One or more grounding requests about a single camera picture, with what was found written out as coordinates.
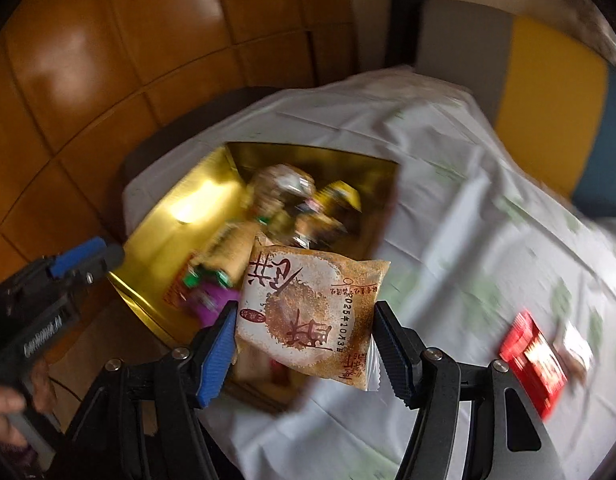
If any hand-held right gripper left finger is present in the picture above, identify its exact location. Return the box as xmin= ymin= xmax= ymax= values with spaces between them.
xmin=63 ymin=300 xmax=239 ymax=480

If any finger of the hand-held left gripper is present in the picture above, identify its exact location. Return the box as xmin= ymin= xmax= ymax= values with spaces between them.
xmin=70 ymin=245 xmax=126 ymax=288
xmin=45 ymin=239 xmax=109 ymax=279

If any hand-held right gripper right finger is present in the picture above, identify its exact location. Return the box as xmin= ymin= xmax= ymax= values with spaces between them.
xmin=373 ymin=300 xmax=568 ymax=480

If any purple candy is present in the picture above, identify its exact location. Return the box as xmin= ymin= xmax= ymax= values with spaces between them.
xmin=185 ymin=280 xmax=241 ymax=328

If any white brown pastry packet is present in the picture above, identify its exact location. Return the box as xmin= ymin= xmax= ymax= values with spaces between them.
xmin=235 ymin=232 xmax=391 ymax=391

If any gold tin box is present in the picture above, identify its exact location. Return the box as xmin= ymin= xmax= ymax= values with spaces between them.
xmin=108 ymin=142 xmax=403 ymax=411

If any orange biscuit snack bag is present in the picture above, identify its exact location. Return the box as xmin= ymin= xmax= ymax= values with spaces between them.
xmin=200 ymin=222 xmax=261 ymax=283

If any person's left hand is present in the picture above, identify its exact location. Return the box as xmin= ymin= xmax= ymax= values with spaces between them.
xmin=0 ymin=360 xmax=56 ymax=480

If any red printed snack packet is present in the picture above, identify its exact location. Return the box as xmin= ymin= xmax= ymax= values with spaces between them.
xmin=498 ymin=310 xmax=569 ymax=420

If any white tablecloth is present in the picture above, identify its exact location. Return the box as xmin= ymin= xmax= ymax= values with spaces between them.
xmin=123 ymin=67 xmax=616 ymax=480

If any yellow gold snack packet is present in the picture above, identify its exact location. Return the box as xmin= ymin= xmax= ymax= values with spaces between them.
xmin=318 ymin=182 xmax=363 ymax=213

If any brown white snack packet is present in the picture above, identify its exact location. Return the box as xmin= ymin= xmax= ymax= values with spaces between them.
xmin=552 ymin=322 xmax=596 ymax=378

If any grey yellow blue chair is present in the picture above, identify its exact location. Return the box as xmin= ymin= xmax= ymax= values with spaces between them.
xmin=418 ymin=0 xmax=616 ymax=221

